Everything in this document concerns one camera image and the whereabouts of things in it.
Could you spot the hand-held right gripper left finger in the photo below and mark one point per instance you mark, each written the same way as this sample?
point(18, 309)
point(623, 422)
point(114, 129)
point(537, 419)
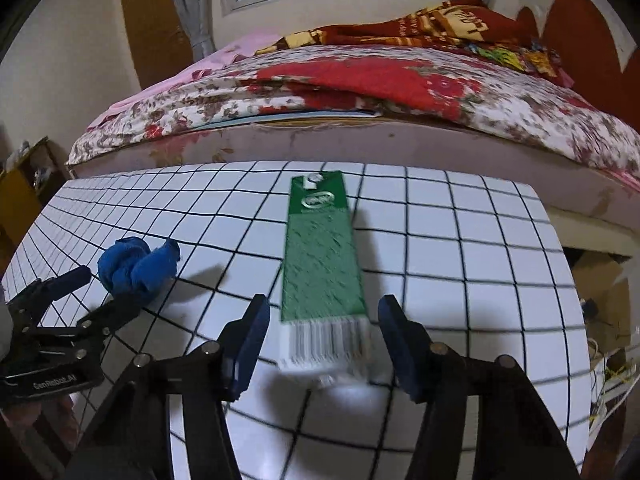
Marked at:
point(247, 350)

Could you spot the brown wooden door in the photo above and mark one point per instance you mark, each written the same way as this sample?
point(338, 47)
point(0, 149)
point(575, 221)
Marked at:
point(150, 20)

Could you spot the red patterned blanket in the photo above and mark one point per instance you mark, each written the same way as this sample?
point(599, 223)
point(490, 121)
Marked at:
point(400, 25)

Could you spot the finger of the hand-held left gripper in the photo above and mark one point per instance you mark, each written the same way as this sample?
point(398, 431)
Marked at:
point(112, 315)
point(67, 282)

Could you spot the red headboard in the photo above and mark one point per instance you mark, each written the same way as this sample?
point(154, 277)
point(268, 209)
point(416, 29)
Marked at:
point(580, 35)

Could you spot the pink cloth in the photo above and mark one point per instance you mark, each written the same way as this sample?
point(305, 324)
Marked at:
point(240, 47)

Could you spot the floral bedsheet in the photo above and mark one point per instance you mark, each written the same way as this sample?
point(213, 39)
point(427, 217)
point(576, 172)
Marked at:
point(500, 105)

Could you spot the white checked tablecloth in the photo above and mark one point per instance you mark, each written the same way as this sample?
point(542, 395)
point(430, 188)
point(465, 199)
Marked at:
point(450, 260)

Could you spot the blue cloth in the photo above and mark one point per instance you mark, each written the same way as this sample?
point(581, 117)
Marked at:
point(130, 265)

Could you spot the green and white carton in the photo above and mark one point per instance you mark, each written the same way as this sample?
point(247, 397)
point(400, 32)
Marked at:
point(320, 260)

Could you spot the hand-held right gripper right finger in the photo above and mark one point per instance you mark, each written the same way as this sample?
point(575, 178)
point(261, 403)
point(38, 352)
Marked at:
point(400, 350)

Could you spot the bed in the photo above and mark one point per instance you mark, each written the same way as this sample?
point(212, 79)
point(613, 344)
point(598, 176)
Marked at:
point(350, 140)

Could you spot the cardboard box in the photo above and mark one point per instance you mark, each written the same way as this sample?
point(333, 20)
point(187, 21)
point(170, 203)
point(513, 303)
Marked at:
point(600, 285)

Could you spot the wooden shelf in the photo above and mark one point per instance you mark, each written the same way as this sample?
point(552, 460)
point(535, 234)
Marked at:
point(25, 195)

